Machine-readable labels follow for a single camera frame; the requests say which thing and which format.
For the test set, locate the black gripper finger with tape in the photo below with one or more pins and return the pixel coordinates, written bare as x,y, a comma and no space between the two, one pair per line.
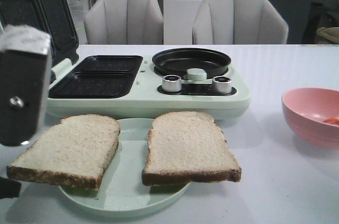
25,77

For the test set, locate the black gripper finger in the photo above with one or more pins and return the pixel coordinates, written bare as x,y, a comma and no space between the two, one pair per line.
9,188

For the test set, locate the mint green breakfast maker lid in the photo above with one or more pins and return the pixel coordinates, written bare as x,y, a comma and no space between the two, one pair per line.
51,16

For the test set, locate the bread slice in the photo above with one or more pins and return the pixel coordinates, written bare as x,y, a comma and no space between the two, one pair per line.
186,147
74,153

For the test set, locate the pink bowl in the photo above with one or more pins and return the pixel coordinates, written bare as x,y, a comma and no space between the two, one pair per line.
306,108

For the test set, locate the orange shrimp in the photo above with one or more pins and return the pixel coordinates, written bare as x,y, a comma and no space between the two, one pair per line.
333,120

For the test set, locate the mint green breakfast maker base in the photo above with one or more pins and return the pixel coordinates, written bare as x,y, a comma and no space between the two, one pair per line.
127,86

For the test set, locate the left beige upholstered chair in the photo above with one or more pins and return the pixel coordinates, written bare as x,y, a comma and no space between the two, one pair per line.
124,22

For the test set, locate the beige upholstered chair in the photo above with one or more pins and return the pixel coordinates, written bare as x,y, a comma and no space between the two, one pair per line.
239,22
124,22

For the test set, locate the mint green round plate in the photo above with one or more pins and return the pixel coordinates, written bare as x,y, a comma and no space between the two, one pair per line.
122,193

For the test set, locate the left silver control knob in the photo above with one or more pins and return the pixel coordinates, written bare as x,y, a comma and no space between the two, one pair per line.
171,83

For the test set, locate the silver control knob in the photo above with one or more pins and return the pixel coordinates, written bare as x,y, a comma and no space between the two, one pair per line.
171,83
221,85

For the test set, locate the black round frying pan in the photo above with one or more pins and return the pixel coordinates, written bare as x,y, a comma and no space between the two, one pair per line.
177,61

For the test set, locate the right silver control knob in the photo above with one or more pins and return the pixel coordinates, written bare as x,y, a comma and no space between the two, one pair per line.
221,85

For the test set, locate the right beige upholstered chair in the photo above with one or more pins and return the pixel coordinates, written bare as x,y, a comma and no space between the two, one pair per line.
239,22

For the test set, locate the dark appliance at right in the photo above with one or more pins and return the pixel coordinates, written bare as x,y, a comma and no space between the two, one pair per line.
322,13

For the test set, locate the beige cushion at right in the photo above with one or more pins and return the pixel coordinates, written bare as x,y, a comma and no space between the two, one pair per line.
328,35

